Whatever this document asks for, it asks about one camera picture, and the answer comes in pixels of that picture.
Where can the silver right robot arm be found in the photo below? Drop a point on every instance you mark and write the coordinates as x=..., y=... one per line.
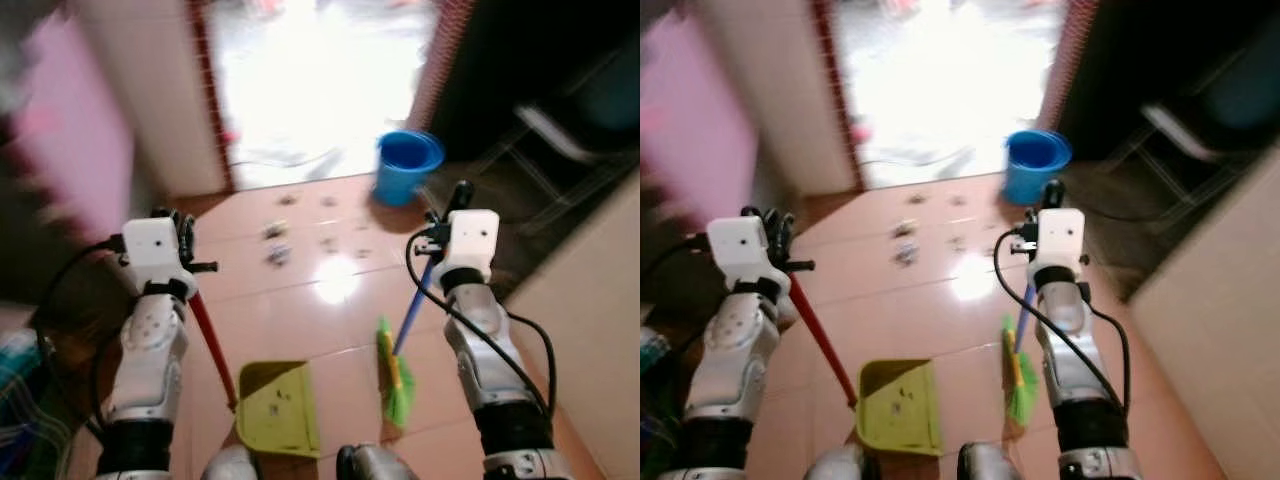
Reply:
x=485, y=350
x=1075, y=350

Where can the blue plastic bucket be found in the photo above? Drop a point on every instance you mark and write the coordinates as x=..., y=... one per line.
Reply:
x=1035, y=165
x=405, y=165

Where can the crumpled paper scrap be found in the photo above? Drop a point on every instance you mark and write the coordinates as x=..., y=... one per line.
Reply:
x=275, y=231
x=905, y=230
x=278, y=257
x=905, y=255

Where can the pink panel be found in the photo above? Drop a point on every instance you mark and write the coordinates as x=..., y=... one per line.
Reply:
x=75, y=130
x=695, y=130

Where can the dark metal shelf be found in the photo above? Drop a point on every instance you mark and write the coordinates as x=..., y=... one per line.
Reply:
x=560, y=90
x=1180, y=90

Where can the white door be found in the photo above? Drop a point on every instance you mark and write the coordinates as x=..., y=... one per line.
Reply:
x=785, y=90
x=160, y=90

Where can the beige cabinet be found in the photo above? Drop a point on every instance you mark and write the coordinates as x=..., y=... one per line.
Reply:
x=1220, y=330
x=590, y=350

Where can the multicoloured cloth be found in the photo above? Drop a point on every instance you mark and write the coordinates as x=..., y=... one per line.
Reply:
x=660, y=410
x=25, y=410

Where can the silver right robot leg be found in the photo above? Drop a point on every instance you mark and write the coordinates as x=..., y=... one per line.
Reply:
x=378, y=464
x=998, y=464

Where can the silver robot leg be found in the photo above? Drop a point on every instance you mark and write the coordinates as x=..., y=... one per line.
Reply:
x=232, y=465
x=378, y=464
x=998, y=464
x=832, y=465

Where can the silver left robot leg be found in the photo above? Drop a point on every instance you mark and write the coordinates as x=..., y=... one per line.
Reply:
x=232, y=465
x=832, y=465

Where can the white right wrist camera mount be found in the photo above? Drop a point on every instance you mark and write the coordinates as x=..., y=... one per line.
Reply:
x=1062, y=238
x=475, y=242

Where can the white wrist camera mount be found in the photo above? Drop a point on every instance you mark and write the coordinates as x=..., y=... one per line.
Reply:
x=738, y=248
x=150, y=248
x=1062, y=238
x=475, y=242

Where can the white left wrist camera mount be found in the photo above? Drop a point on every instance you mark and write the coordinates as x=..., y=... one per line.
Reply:
x=150, y=248
x=738, y=248

